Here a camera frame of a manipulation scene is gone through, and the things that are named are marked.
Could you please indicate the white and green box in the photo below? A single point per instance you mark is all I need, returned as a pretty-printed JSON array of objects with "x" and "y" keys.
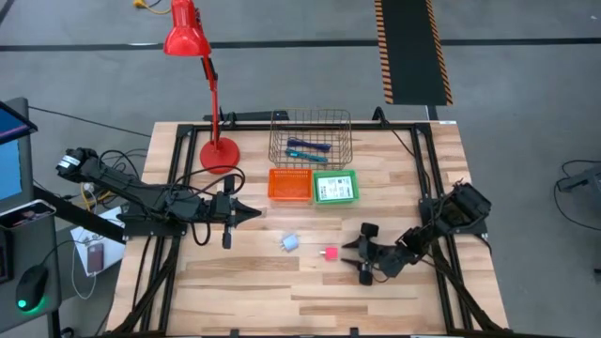
[{"x": 335, "y": 188}]

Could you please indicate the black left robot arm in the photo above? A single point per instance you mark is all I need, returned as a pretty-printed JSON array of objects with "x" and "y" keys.
[{"x": 117, "y": 180}]

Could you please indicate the black table frame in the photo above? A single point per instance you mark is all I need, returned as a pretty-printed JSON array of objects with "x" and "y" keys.
[{"x": 180, "y": 155}]

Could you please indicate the red desk lamp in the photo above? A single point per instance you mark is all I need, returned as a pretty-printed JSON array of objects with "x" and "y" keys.
[{"x": 220, "y": 155}]

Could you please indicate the black yellow-edged floor mat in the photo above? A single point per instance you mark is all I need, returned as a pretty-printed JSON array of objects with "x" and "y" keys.
[{"x": 413, "y": 51}]

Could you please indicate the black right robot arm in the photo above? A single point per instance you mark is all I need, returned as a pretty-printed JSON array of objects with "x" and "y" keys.
[{"x": 462, "y": 206}]

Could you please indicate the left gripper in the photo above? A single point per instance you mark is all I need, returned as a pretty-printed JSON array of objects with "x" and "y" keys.
[{"x": 220, "y": 206}]

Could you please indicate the red wall charger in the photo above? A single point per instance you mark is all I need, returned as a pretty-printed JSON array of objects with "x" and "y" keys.
[{"x": 331, "y": 253}]

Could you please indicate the orange plastic basket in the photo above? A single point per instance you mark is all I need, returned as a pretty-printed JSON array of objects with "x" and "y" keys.
[{"x": 290, "y": 184}]

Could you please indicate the dark red phone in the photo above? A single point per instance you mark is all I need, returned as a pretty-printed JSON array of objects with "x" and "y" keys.
[{"x": 95, "y": 258}]

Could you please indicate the black bar-shaped device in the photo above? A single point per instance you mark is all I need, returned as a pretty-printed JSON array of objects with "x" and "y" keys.
[{"x": 253, "y": 116}]

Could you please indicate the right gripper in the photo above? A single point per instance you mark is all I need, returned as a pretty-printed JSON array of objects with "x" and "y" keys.
[{"x": 387, "y": 260}]

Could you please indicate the blue-screen monitor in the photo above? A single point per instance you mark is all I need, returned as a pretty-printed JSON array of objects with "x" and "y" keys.
[{"x": 9, "y": 169}]

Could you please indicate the black computer mouse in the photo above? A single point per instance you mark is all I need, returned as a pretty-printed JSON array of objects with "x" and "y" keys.
[{"x": 30, "y": 286}]

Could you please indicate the lavender wall charger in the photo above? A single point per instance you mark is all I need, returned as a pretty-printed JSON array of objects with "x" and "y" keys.
[{"x": 290, "y": 242}]

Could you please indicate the white paper sheet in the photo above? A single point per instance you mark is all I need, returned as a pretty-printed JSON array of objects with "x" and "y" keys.
[{"x": 112, "y": 249}]

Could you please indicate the green plastic basket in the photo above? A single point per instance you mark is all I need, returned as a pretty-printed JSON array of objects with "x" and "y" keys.
[{"x": 356, "y": 188}]

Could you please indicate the grey side desk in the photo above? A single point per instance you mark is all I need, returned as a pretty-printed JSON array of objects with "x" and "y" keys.
[{"x": 28, "y": 244}]

